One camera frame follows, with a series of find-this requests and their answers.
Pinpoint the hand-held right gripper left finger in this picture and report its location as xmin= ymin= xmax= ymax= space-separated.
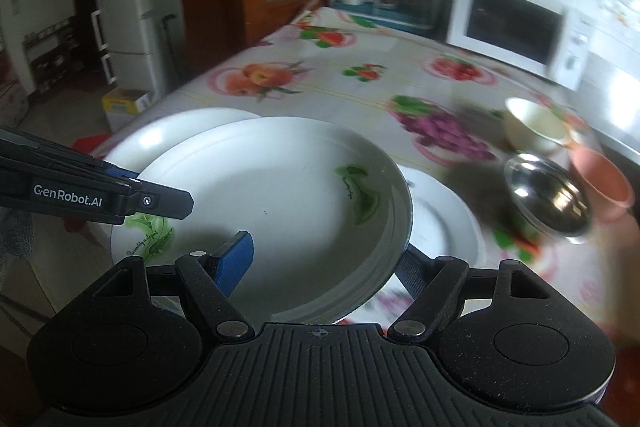
xmin=92 ymin=231 xmax=256 ymax=342

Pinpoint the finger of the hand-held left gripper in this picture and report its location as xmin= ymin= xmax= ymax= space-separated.
xmin=131 ymin=185 xmax=195 ymax=220
xmin=0 ymin=128 xmax=142 ymax=182

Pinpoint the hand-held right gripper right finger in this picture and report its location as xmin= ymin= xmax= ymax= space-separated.
xmin=389 ymin=247 xmax=551 ymax=342

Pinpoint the plain white plate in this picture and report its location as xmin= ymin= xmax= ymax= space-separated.
xmin=102 ymin=108 xmax=263 ymax=172
xmin=395 ymin=167 xmax=486 ymax=288

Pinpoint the white plate with leaf print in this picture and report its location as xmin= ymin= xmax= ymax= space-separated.
xmin=110 ymin=117 xmax=415 ymax=323

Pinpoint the stainless steel bowl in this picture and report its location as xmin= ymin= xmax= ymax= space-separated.
xmin=502 ymin=153 xmax=593 ymax=244

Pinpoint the orange and white bowl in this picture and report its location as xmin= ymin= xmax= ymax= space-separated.
xmin=502 ymin=98 xmax=571 ymax=155

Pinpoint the pink bowl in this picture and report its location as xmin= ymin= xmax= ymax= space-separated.
xmin=570 ymin=144 xmax=635 ymax=223

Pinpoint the yellow cardboard box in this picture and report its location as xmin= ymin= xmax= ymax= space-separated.
xmin=101 ymin=88 xmax=153 ymax=132

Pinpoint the metal shoe rack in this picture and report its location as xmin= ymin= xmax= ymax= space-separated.
xmin=22 ymin=19 xmax=77 ymax=94

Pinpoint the fruit print tablecloth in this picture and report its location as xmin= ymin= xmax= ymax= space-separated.
xmin=90 ymin=6 xmax=640 ymax=358

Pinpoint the white microwave oven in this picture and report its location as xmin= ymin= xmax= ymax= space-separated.
xmin=446 ymin=0 xmax=596 ymax=92

